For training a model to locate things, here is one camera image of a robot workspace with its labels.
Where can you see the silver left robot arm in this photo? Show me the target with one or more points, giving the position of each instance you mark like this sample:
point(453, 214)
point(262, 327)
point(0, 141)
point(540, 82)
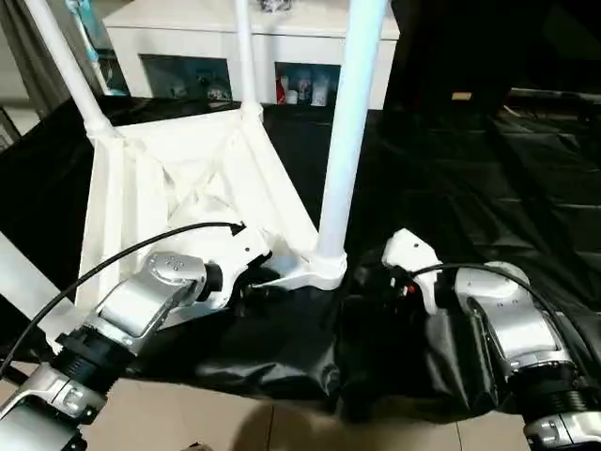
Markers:
point(122, 329)

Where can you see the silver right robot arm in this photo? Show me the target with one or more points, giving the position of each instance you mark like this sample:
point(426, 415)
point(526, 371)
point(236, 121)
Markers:
point(516, 338)

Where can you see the light blue plastic item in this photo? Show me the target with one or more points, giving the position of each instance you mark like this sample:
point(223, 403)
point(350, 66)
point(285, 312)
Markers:
point(94, 42)

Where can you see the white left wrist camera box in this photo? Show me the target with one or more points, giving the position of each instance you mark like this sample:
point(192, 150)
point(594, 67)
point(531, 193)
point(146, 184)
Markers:
point(235, 252)

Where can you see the white plastic table top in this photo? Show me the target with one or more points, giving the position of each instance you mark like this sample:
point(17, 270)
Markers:
point(188, 188)

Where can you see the small white bottle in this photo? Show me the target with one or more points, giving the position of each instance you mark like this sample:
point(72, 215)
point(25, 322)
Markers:
point(319, 92)

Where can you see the small red bottle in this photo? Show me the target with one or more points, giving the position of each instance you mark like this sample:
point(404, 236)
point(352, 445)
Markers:
point(281, 92)

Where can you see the grey curtain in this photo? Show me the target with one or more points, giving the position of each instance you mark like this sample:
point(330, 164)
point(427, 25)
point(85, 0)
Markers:
point(33, 52)

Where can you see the white cabinet with glass doors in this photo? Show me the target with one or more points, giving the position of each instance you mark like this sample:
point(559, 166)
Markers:
point(188, 33)

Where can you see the black mat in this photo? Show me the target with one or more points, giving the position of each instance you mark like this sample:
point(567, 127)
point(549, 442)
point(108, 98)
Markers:
point(488, 169)

